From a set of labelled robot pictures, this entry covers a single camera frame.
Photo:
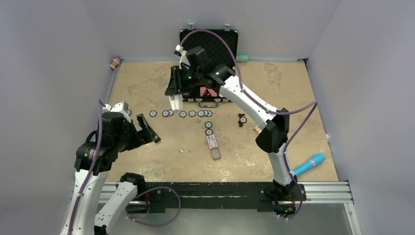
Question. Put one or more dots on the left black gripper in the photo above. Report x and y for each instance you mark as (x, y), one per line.
(141, 137)

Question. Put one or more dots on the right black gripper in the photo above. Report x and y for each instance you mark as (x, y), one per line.
(176, 84)

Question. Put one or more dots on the white stapler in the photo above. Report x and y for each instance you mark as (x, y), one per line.
(176, 102)

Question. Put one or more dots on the staple box with clear lid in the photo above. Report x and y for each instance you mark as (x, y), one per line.
(213, 147)

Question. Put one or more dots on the black stapler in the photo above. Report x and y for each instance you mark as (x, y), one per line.
(155, 137)

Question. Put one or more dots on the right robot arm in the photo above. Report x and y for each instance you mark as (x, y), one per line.
(195, 68)

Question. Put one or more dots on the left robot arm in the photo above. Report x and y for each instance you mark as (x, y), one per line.
(94, 159)

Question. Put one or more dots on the red card deck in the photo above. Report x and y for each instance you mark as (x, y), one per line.
(205, 92)

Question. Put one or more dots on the poker chip above staple box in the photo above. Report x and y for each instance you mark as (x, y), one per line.
(208, 125)

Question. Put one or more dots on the poker chip near staple box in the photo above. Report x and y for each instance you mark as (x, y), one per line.
(208, 132)

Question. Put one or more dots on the black poker chip case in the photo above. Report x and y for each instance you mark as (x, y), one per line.
(217, 49)

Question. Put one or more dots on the small orange bottle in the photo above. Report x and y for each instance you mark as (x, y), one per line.
(115, 62)

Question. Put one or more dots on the green cylinder object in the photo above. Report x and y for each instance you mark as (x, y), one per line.
(242, 58)

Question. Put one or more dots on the brown figure toy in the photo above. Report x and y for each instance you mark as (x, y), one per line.
(242, 119)

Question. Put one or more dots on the cream small object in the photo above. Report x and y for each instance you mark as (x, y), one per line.
(257, 129)

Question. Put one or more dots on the blue cylinder tool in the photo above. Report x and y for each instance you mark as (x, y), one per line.
(311, 163)

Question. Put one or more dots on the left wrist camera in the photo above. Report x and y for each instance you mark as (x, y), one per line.
(121, 107)

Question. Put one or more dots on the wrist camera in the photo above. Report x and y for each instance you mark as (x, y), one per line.
(121, 107)
(182, 55)

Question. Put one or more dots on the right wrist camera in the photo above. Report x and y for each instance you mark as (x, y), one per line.
(182, 55)

